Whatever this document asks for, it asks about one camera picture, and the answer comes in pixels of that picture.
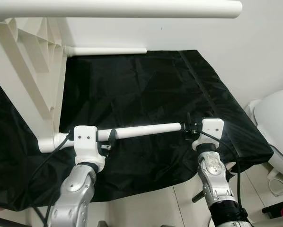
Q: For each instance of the white plastic table leg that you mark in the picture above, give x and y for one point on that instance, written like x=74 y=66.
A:
x=108 y=51
x=146 y=130
x=108 y=8

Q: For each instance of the white plastic table top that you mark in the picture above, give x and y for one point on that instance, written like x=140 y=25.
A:
x=18 y=85

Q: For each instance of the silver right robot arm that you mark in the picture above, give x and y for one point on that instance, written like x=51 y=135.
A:
x=215 y=179

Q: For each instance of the black cloth table cover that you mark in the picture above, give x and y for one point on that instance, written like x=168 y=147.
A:
x=141 y=94

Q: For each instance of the black metal table leg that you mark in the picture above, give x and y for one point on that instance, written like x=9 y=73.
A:
x=9 y=221
x=198 y=196

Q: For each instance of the grey robot left foot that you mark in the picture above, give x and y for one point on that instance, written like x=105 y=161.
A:
x=102 y=224

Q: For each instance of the black stand foot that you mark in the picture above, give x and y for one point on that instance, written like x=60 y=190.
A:
x=274 y=208

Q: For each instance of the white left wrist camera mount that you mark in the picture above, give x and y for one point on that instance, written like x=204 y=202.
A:
x=87 y=142

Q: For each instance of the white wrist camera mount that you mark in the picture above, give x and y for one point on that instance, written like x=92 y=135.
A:
x=87 y=142
x=211 y=130

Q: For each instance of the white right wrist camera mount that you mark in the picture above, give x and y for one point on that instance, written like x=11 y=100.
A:
x=211 y=130

